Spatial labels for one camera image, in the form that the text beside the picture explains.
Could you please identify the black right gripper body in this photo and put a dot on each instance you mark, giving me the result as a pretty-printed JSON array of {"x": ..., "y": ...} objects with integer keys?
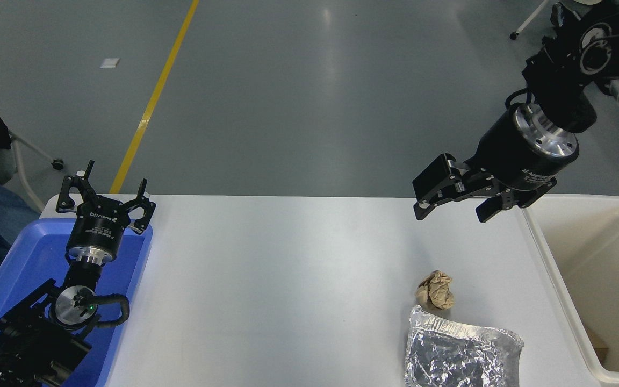
[{"x": 508, "y": 156}]

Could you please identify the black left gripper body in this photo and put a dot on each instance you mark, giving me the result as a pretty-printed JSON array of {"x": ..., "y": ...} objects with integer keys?
[{"x": 97, "y": 228}]

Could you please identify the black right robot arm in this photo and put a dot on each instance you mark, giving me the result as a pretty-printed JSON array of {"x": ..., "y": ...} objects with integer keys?
[{"x": 562, "y": 102}]

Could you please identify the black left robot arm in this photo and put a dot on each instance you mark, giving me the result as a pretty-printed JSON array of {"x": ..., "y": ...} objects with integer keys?
[{"x": 35, "y": 344}]

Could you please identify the blue plastic tray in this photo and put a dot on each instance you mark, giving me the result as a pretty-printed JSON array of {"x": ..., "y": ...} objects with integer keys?
[{"x": 30, "y": 258}]

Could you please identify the crumpled tan paper ball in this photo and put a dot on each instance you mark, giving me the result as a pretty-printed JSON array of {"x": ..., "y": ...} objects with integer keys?
[{"x": 436, "y": 293}]

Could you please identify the large pale plastic bin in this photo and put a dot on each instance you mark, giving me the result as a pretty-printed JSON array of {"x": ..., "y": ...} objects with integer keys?
[{"x": 610, "y": 258}]

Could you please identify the white paper scrap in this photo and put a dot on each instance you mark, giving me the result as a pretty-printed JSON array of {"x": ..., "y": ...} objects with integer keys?
[{"x": 109, "y": 63}]

